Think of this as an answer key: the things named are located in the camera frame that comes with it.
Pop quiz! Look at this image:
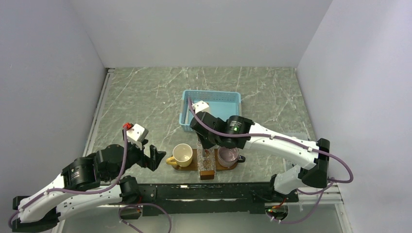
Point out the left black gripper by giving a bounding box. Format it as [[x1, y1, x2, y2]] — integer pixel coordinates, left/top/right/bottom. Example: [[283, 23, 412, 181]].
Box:
[[106, 138, 166, 181]]

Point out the clear holder with brown ends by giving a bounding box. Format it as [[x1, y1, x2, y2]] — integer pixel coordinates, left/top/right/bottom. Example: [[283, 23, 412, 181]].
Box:
[[197, 147, 216, 181]]

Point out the mauve ceramic cup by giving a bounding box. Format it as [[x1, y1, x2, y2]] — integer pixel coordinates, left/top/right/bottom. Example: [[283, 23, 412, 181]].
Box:
[[217, 147, 246, 168]]

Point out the yellow ceramic mug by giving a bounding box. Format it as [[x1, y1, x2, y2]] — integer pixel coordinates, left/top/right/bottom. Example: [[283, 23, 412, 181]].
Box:
[[166, 143, 193, 167]]

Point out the brown oval wooden tray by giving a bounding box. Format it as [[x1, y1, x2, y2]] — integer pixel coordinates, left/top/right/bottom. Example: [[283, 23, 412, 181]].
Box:
[[171, 149, 238, 171]]

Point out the light blue plastic basket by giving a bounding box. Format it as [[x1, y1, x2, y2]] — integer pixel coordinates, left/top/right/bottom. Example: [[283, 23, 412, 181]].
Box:
[[179, 90, 241, 132]]

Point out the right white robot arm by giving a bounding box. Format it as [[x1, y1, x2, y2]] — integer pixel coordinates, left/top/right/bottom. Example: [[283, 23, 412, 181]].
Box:
[[190, 112, 329, 201]]

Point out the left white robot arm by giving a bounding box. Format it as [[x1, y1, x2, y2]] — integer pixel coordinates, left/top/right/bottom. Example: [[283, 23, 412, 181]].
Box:
[[8, 141, 166, 233]]

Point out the clear plastic container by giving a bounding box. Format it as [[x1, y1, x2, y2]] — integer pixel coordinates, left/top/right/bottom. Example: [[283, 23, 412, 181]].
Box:
[[284, 133, 311, 141]]

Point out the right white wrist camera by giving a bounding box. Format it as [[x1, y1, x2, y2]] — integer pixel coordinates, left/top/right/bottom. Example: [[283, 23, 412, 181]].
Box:
[[191, 100, 210, 114]]

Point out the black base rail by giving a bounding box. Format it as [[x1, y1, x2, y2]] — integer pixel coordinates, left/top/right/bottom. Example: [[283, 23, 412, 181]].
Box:
[[138, 182, 300, 216]]

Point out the aluminium frame rail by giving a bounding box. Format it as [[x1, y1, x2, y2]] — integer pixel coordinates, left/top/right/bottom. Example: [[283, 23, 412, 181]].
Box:
[[81, 68, 116, 157]]

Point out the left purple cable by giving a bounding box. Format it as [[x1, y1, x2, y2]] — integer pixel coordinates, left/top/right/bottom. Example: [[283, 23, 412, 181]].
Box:
[[8, 125, 129, 230]]

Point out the purple cable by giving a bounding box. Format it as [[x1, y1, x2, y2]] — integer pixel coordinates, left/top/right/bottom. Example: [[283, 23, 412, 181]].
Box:
[[8, 125, 129, 230], [188, 97, 354, 225]]

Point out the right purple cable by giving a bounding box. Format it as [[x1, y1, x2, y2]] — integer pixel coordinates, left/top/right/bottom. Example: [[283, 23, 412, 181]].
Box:
[[188, 97, 354, 225]]

